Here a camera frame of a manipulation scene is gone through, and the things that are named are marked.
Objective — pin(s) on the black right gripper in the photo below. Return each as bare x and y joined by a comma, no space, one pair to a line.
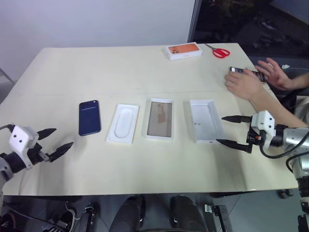
253,139

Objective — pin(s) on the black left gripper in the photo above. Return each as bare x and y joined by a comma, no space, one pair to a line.
36,154

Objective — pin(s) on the white box bottom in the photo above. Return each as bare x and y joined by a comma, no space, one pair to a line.
207,120

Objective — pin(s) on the dark blue smartphone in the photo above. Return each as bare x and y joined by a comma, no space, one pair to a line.
89,118

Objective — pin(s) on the black handheld device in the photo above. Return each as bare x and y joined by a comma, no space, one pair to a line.
237,70

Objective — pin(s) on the white moulded insert tray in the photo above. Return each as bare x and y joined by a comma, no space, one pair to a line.
123,124

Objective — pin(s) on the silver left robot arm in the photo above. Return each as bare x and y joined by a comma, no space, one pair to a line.
5,169

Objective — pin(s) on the person's left forearm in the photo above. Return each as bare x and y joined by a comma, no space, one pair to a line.
277,108

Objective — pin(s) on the person's right forearm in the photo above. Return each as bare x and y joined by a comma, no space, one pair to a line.
299,81

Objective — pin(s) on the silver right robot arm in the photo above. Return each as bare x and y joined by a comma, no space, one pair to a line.
292,137

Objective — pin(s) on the orange print phone box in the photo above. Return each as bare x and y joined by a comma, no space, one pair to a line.
183,51

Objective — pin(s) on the person's left hand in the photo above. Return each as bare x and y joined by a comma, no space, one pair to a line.
243,84

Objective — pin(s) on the person's right hand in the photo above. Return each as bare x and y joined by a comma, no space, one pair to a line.
275,72

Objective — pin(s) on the black caster wheel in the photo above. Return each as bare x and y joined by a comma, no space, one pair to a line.
285,193

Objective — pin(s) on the crumpled white paper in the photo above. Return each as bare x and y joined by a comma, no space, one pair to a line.
285,66

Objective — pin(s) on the dark rounded shape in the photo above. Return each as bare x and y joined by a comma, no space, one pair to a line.
130,215
187,215

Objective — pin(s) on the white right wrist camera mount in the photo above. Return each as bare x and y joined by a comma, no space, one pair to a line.
263,120

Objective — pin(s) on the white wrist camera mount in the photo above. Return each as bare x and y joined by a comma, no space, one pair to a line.
263,120
20,140

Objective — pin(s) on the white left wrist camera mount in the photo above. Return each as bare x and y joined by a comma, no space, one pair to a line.
20,140

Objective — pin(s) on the grey metal frame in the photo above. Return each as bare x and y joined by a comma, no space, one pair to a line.
6,76

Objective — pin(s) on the black metal bracket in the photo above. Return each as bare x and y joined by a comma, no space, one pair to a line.
89,217
219,217

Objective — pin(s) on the grey partition post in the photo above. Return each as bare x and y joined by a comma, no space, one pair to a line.
193,21

